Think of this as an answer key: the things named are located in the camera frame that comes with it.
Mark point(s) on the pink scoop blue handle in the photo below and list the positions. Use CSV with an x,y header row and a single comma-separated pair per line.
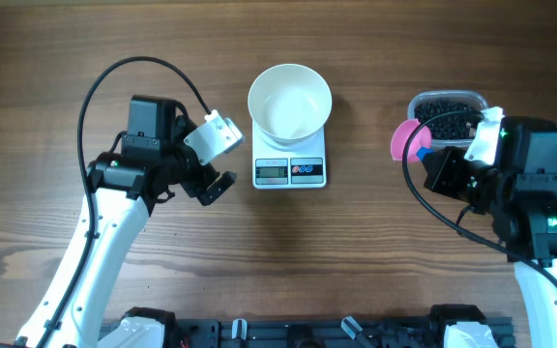
x,y
419,146

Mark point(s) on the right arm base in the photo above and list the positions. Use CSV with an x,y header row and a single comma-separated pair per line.
x,y
459,326

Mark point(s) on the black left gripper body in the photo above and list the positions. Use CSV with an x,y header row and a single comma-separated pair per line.
x,y
191,176

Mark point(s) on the black beans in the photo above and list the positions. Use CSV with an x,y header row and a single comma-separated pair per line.
x,y
460,118

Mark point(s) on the clear plastic container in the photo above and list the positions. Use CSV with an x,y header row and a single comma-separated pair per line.
x,y
474,99

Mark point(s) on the white plastic bowl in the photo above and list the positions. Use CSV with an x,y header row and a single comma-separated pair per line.
x,y
290,102

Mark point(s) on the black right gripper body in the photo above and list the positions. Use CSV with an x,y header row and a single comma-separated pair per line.
x,y
454,176

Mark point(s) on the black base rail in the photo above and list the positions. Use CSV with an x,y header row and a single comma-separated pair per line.
x,y
406,332

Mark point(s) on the white digital kitchen scale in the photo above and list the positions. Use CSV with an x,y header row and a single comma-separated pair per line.
x,y
300,165

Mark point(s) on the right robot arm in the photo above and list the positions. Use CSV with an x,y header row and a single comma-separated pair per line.
x,y
518,188

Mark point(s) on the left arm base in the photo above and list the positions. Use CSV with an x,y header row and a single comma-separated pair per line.
x,y
144,327

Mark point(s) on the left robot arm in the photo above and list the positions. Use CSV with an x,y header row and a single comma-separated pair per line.
x,y
160,147

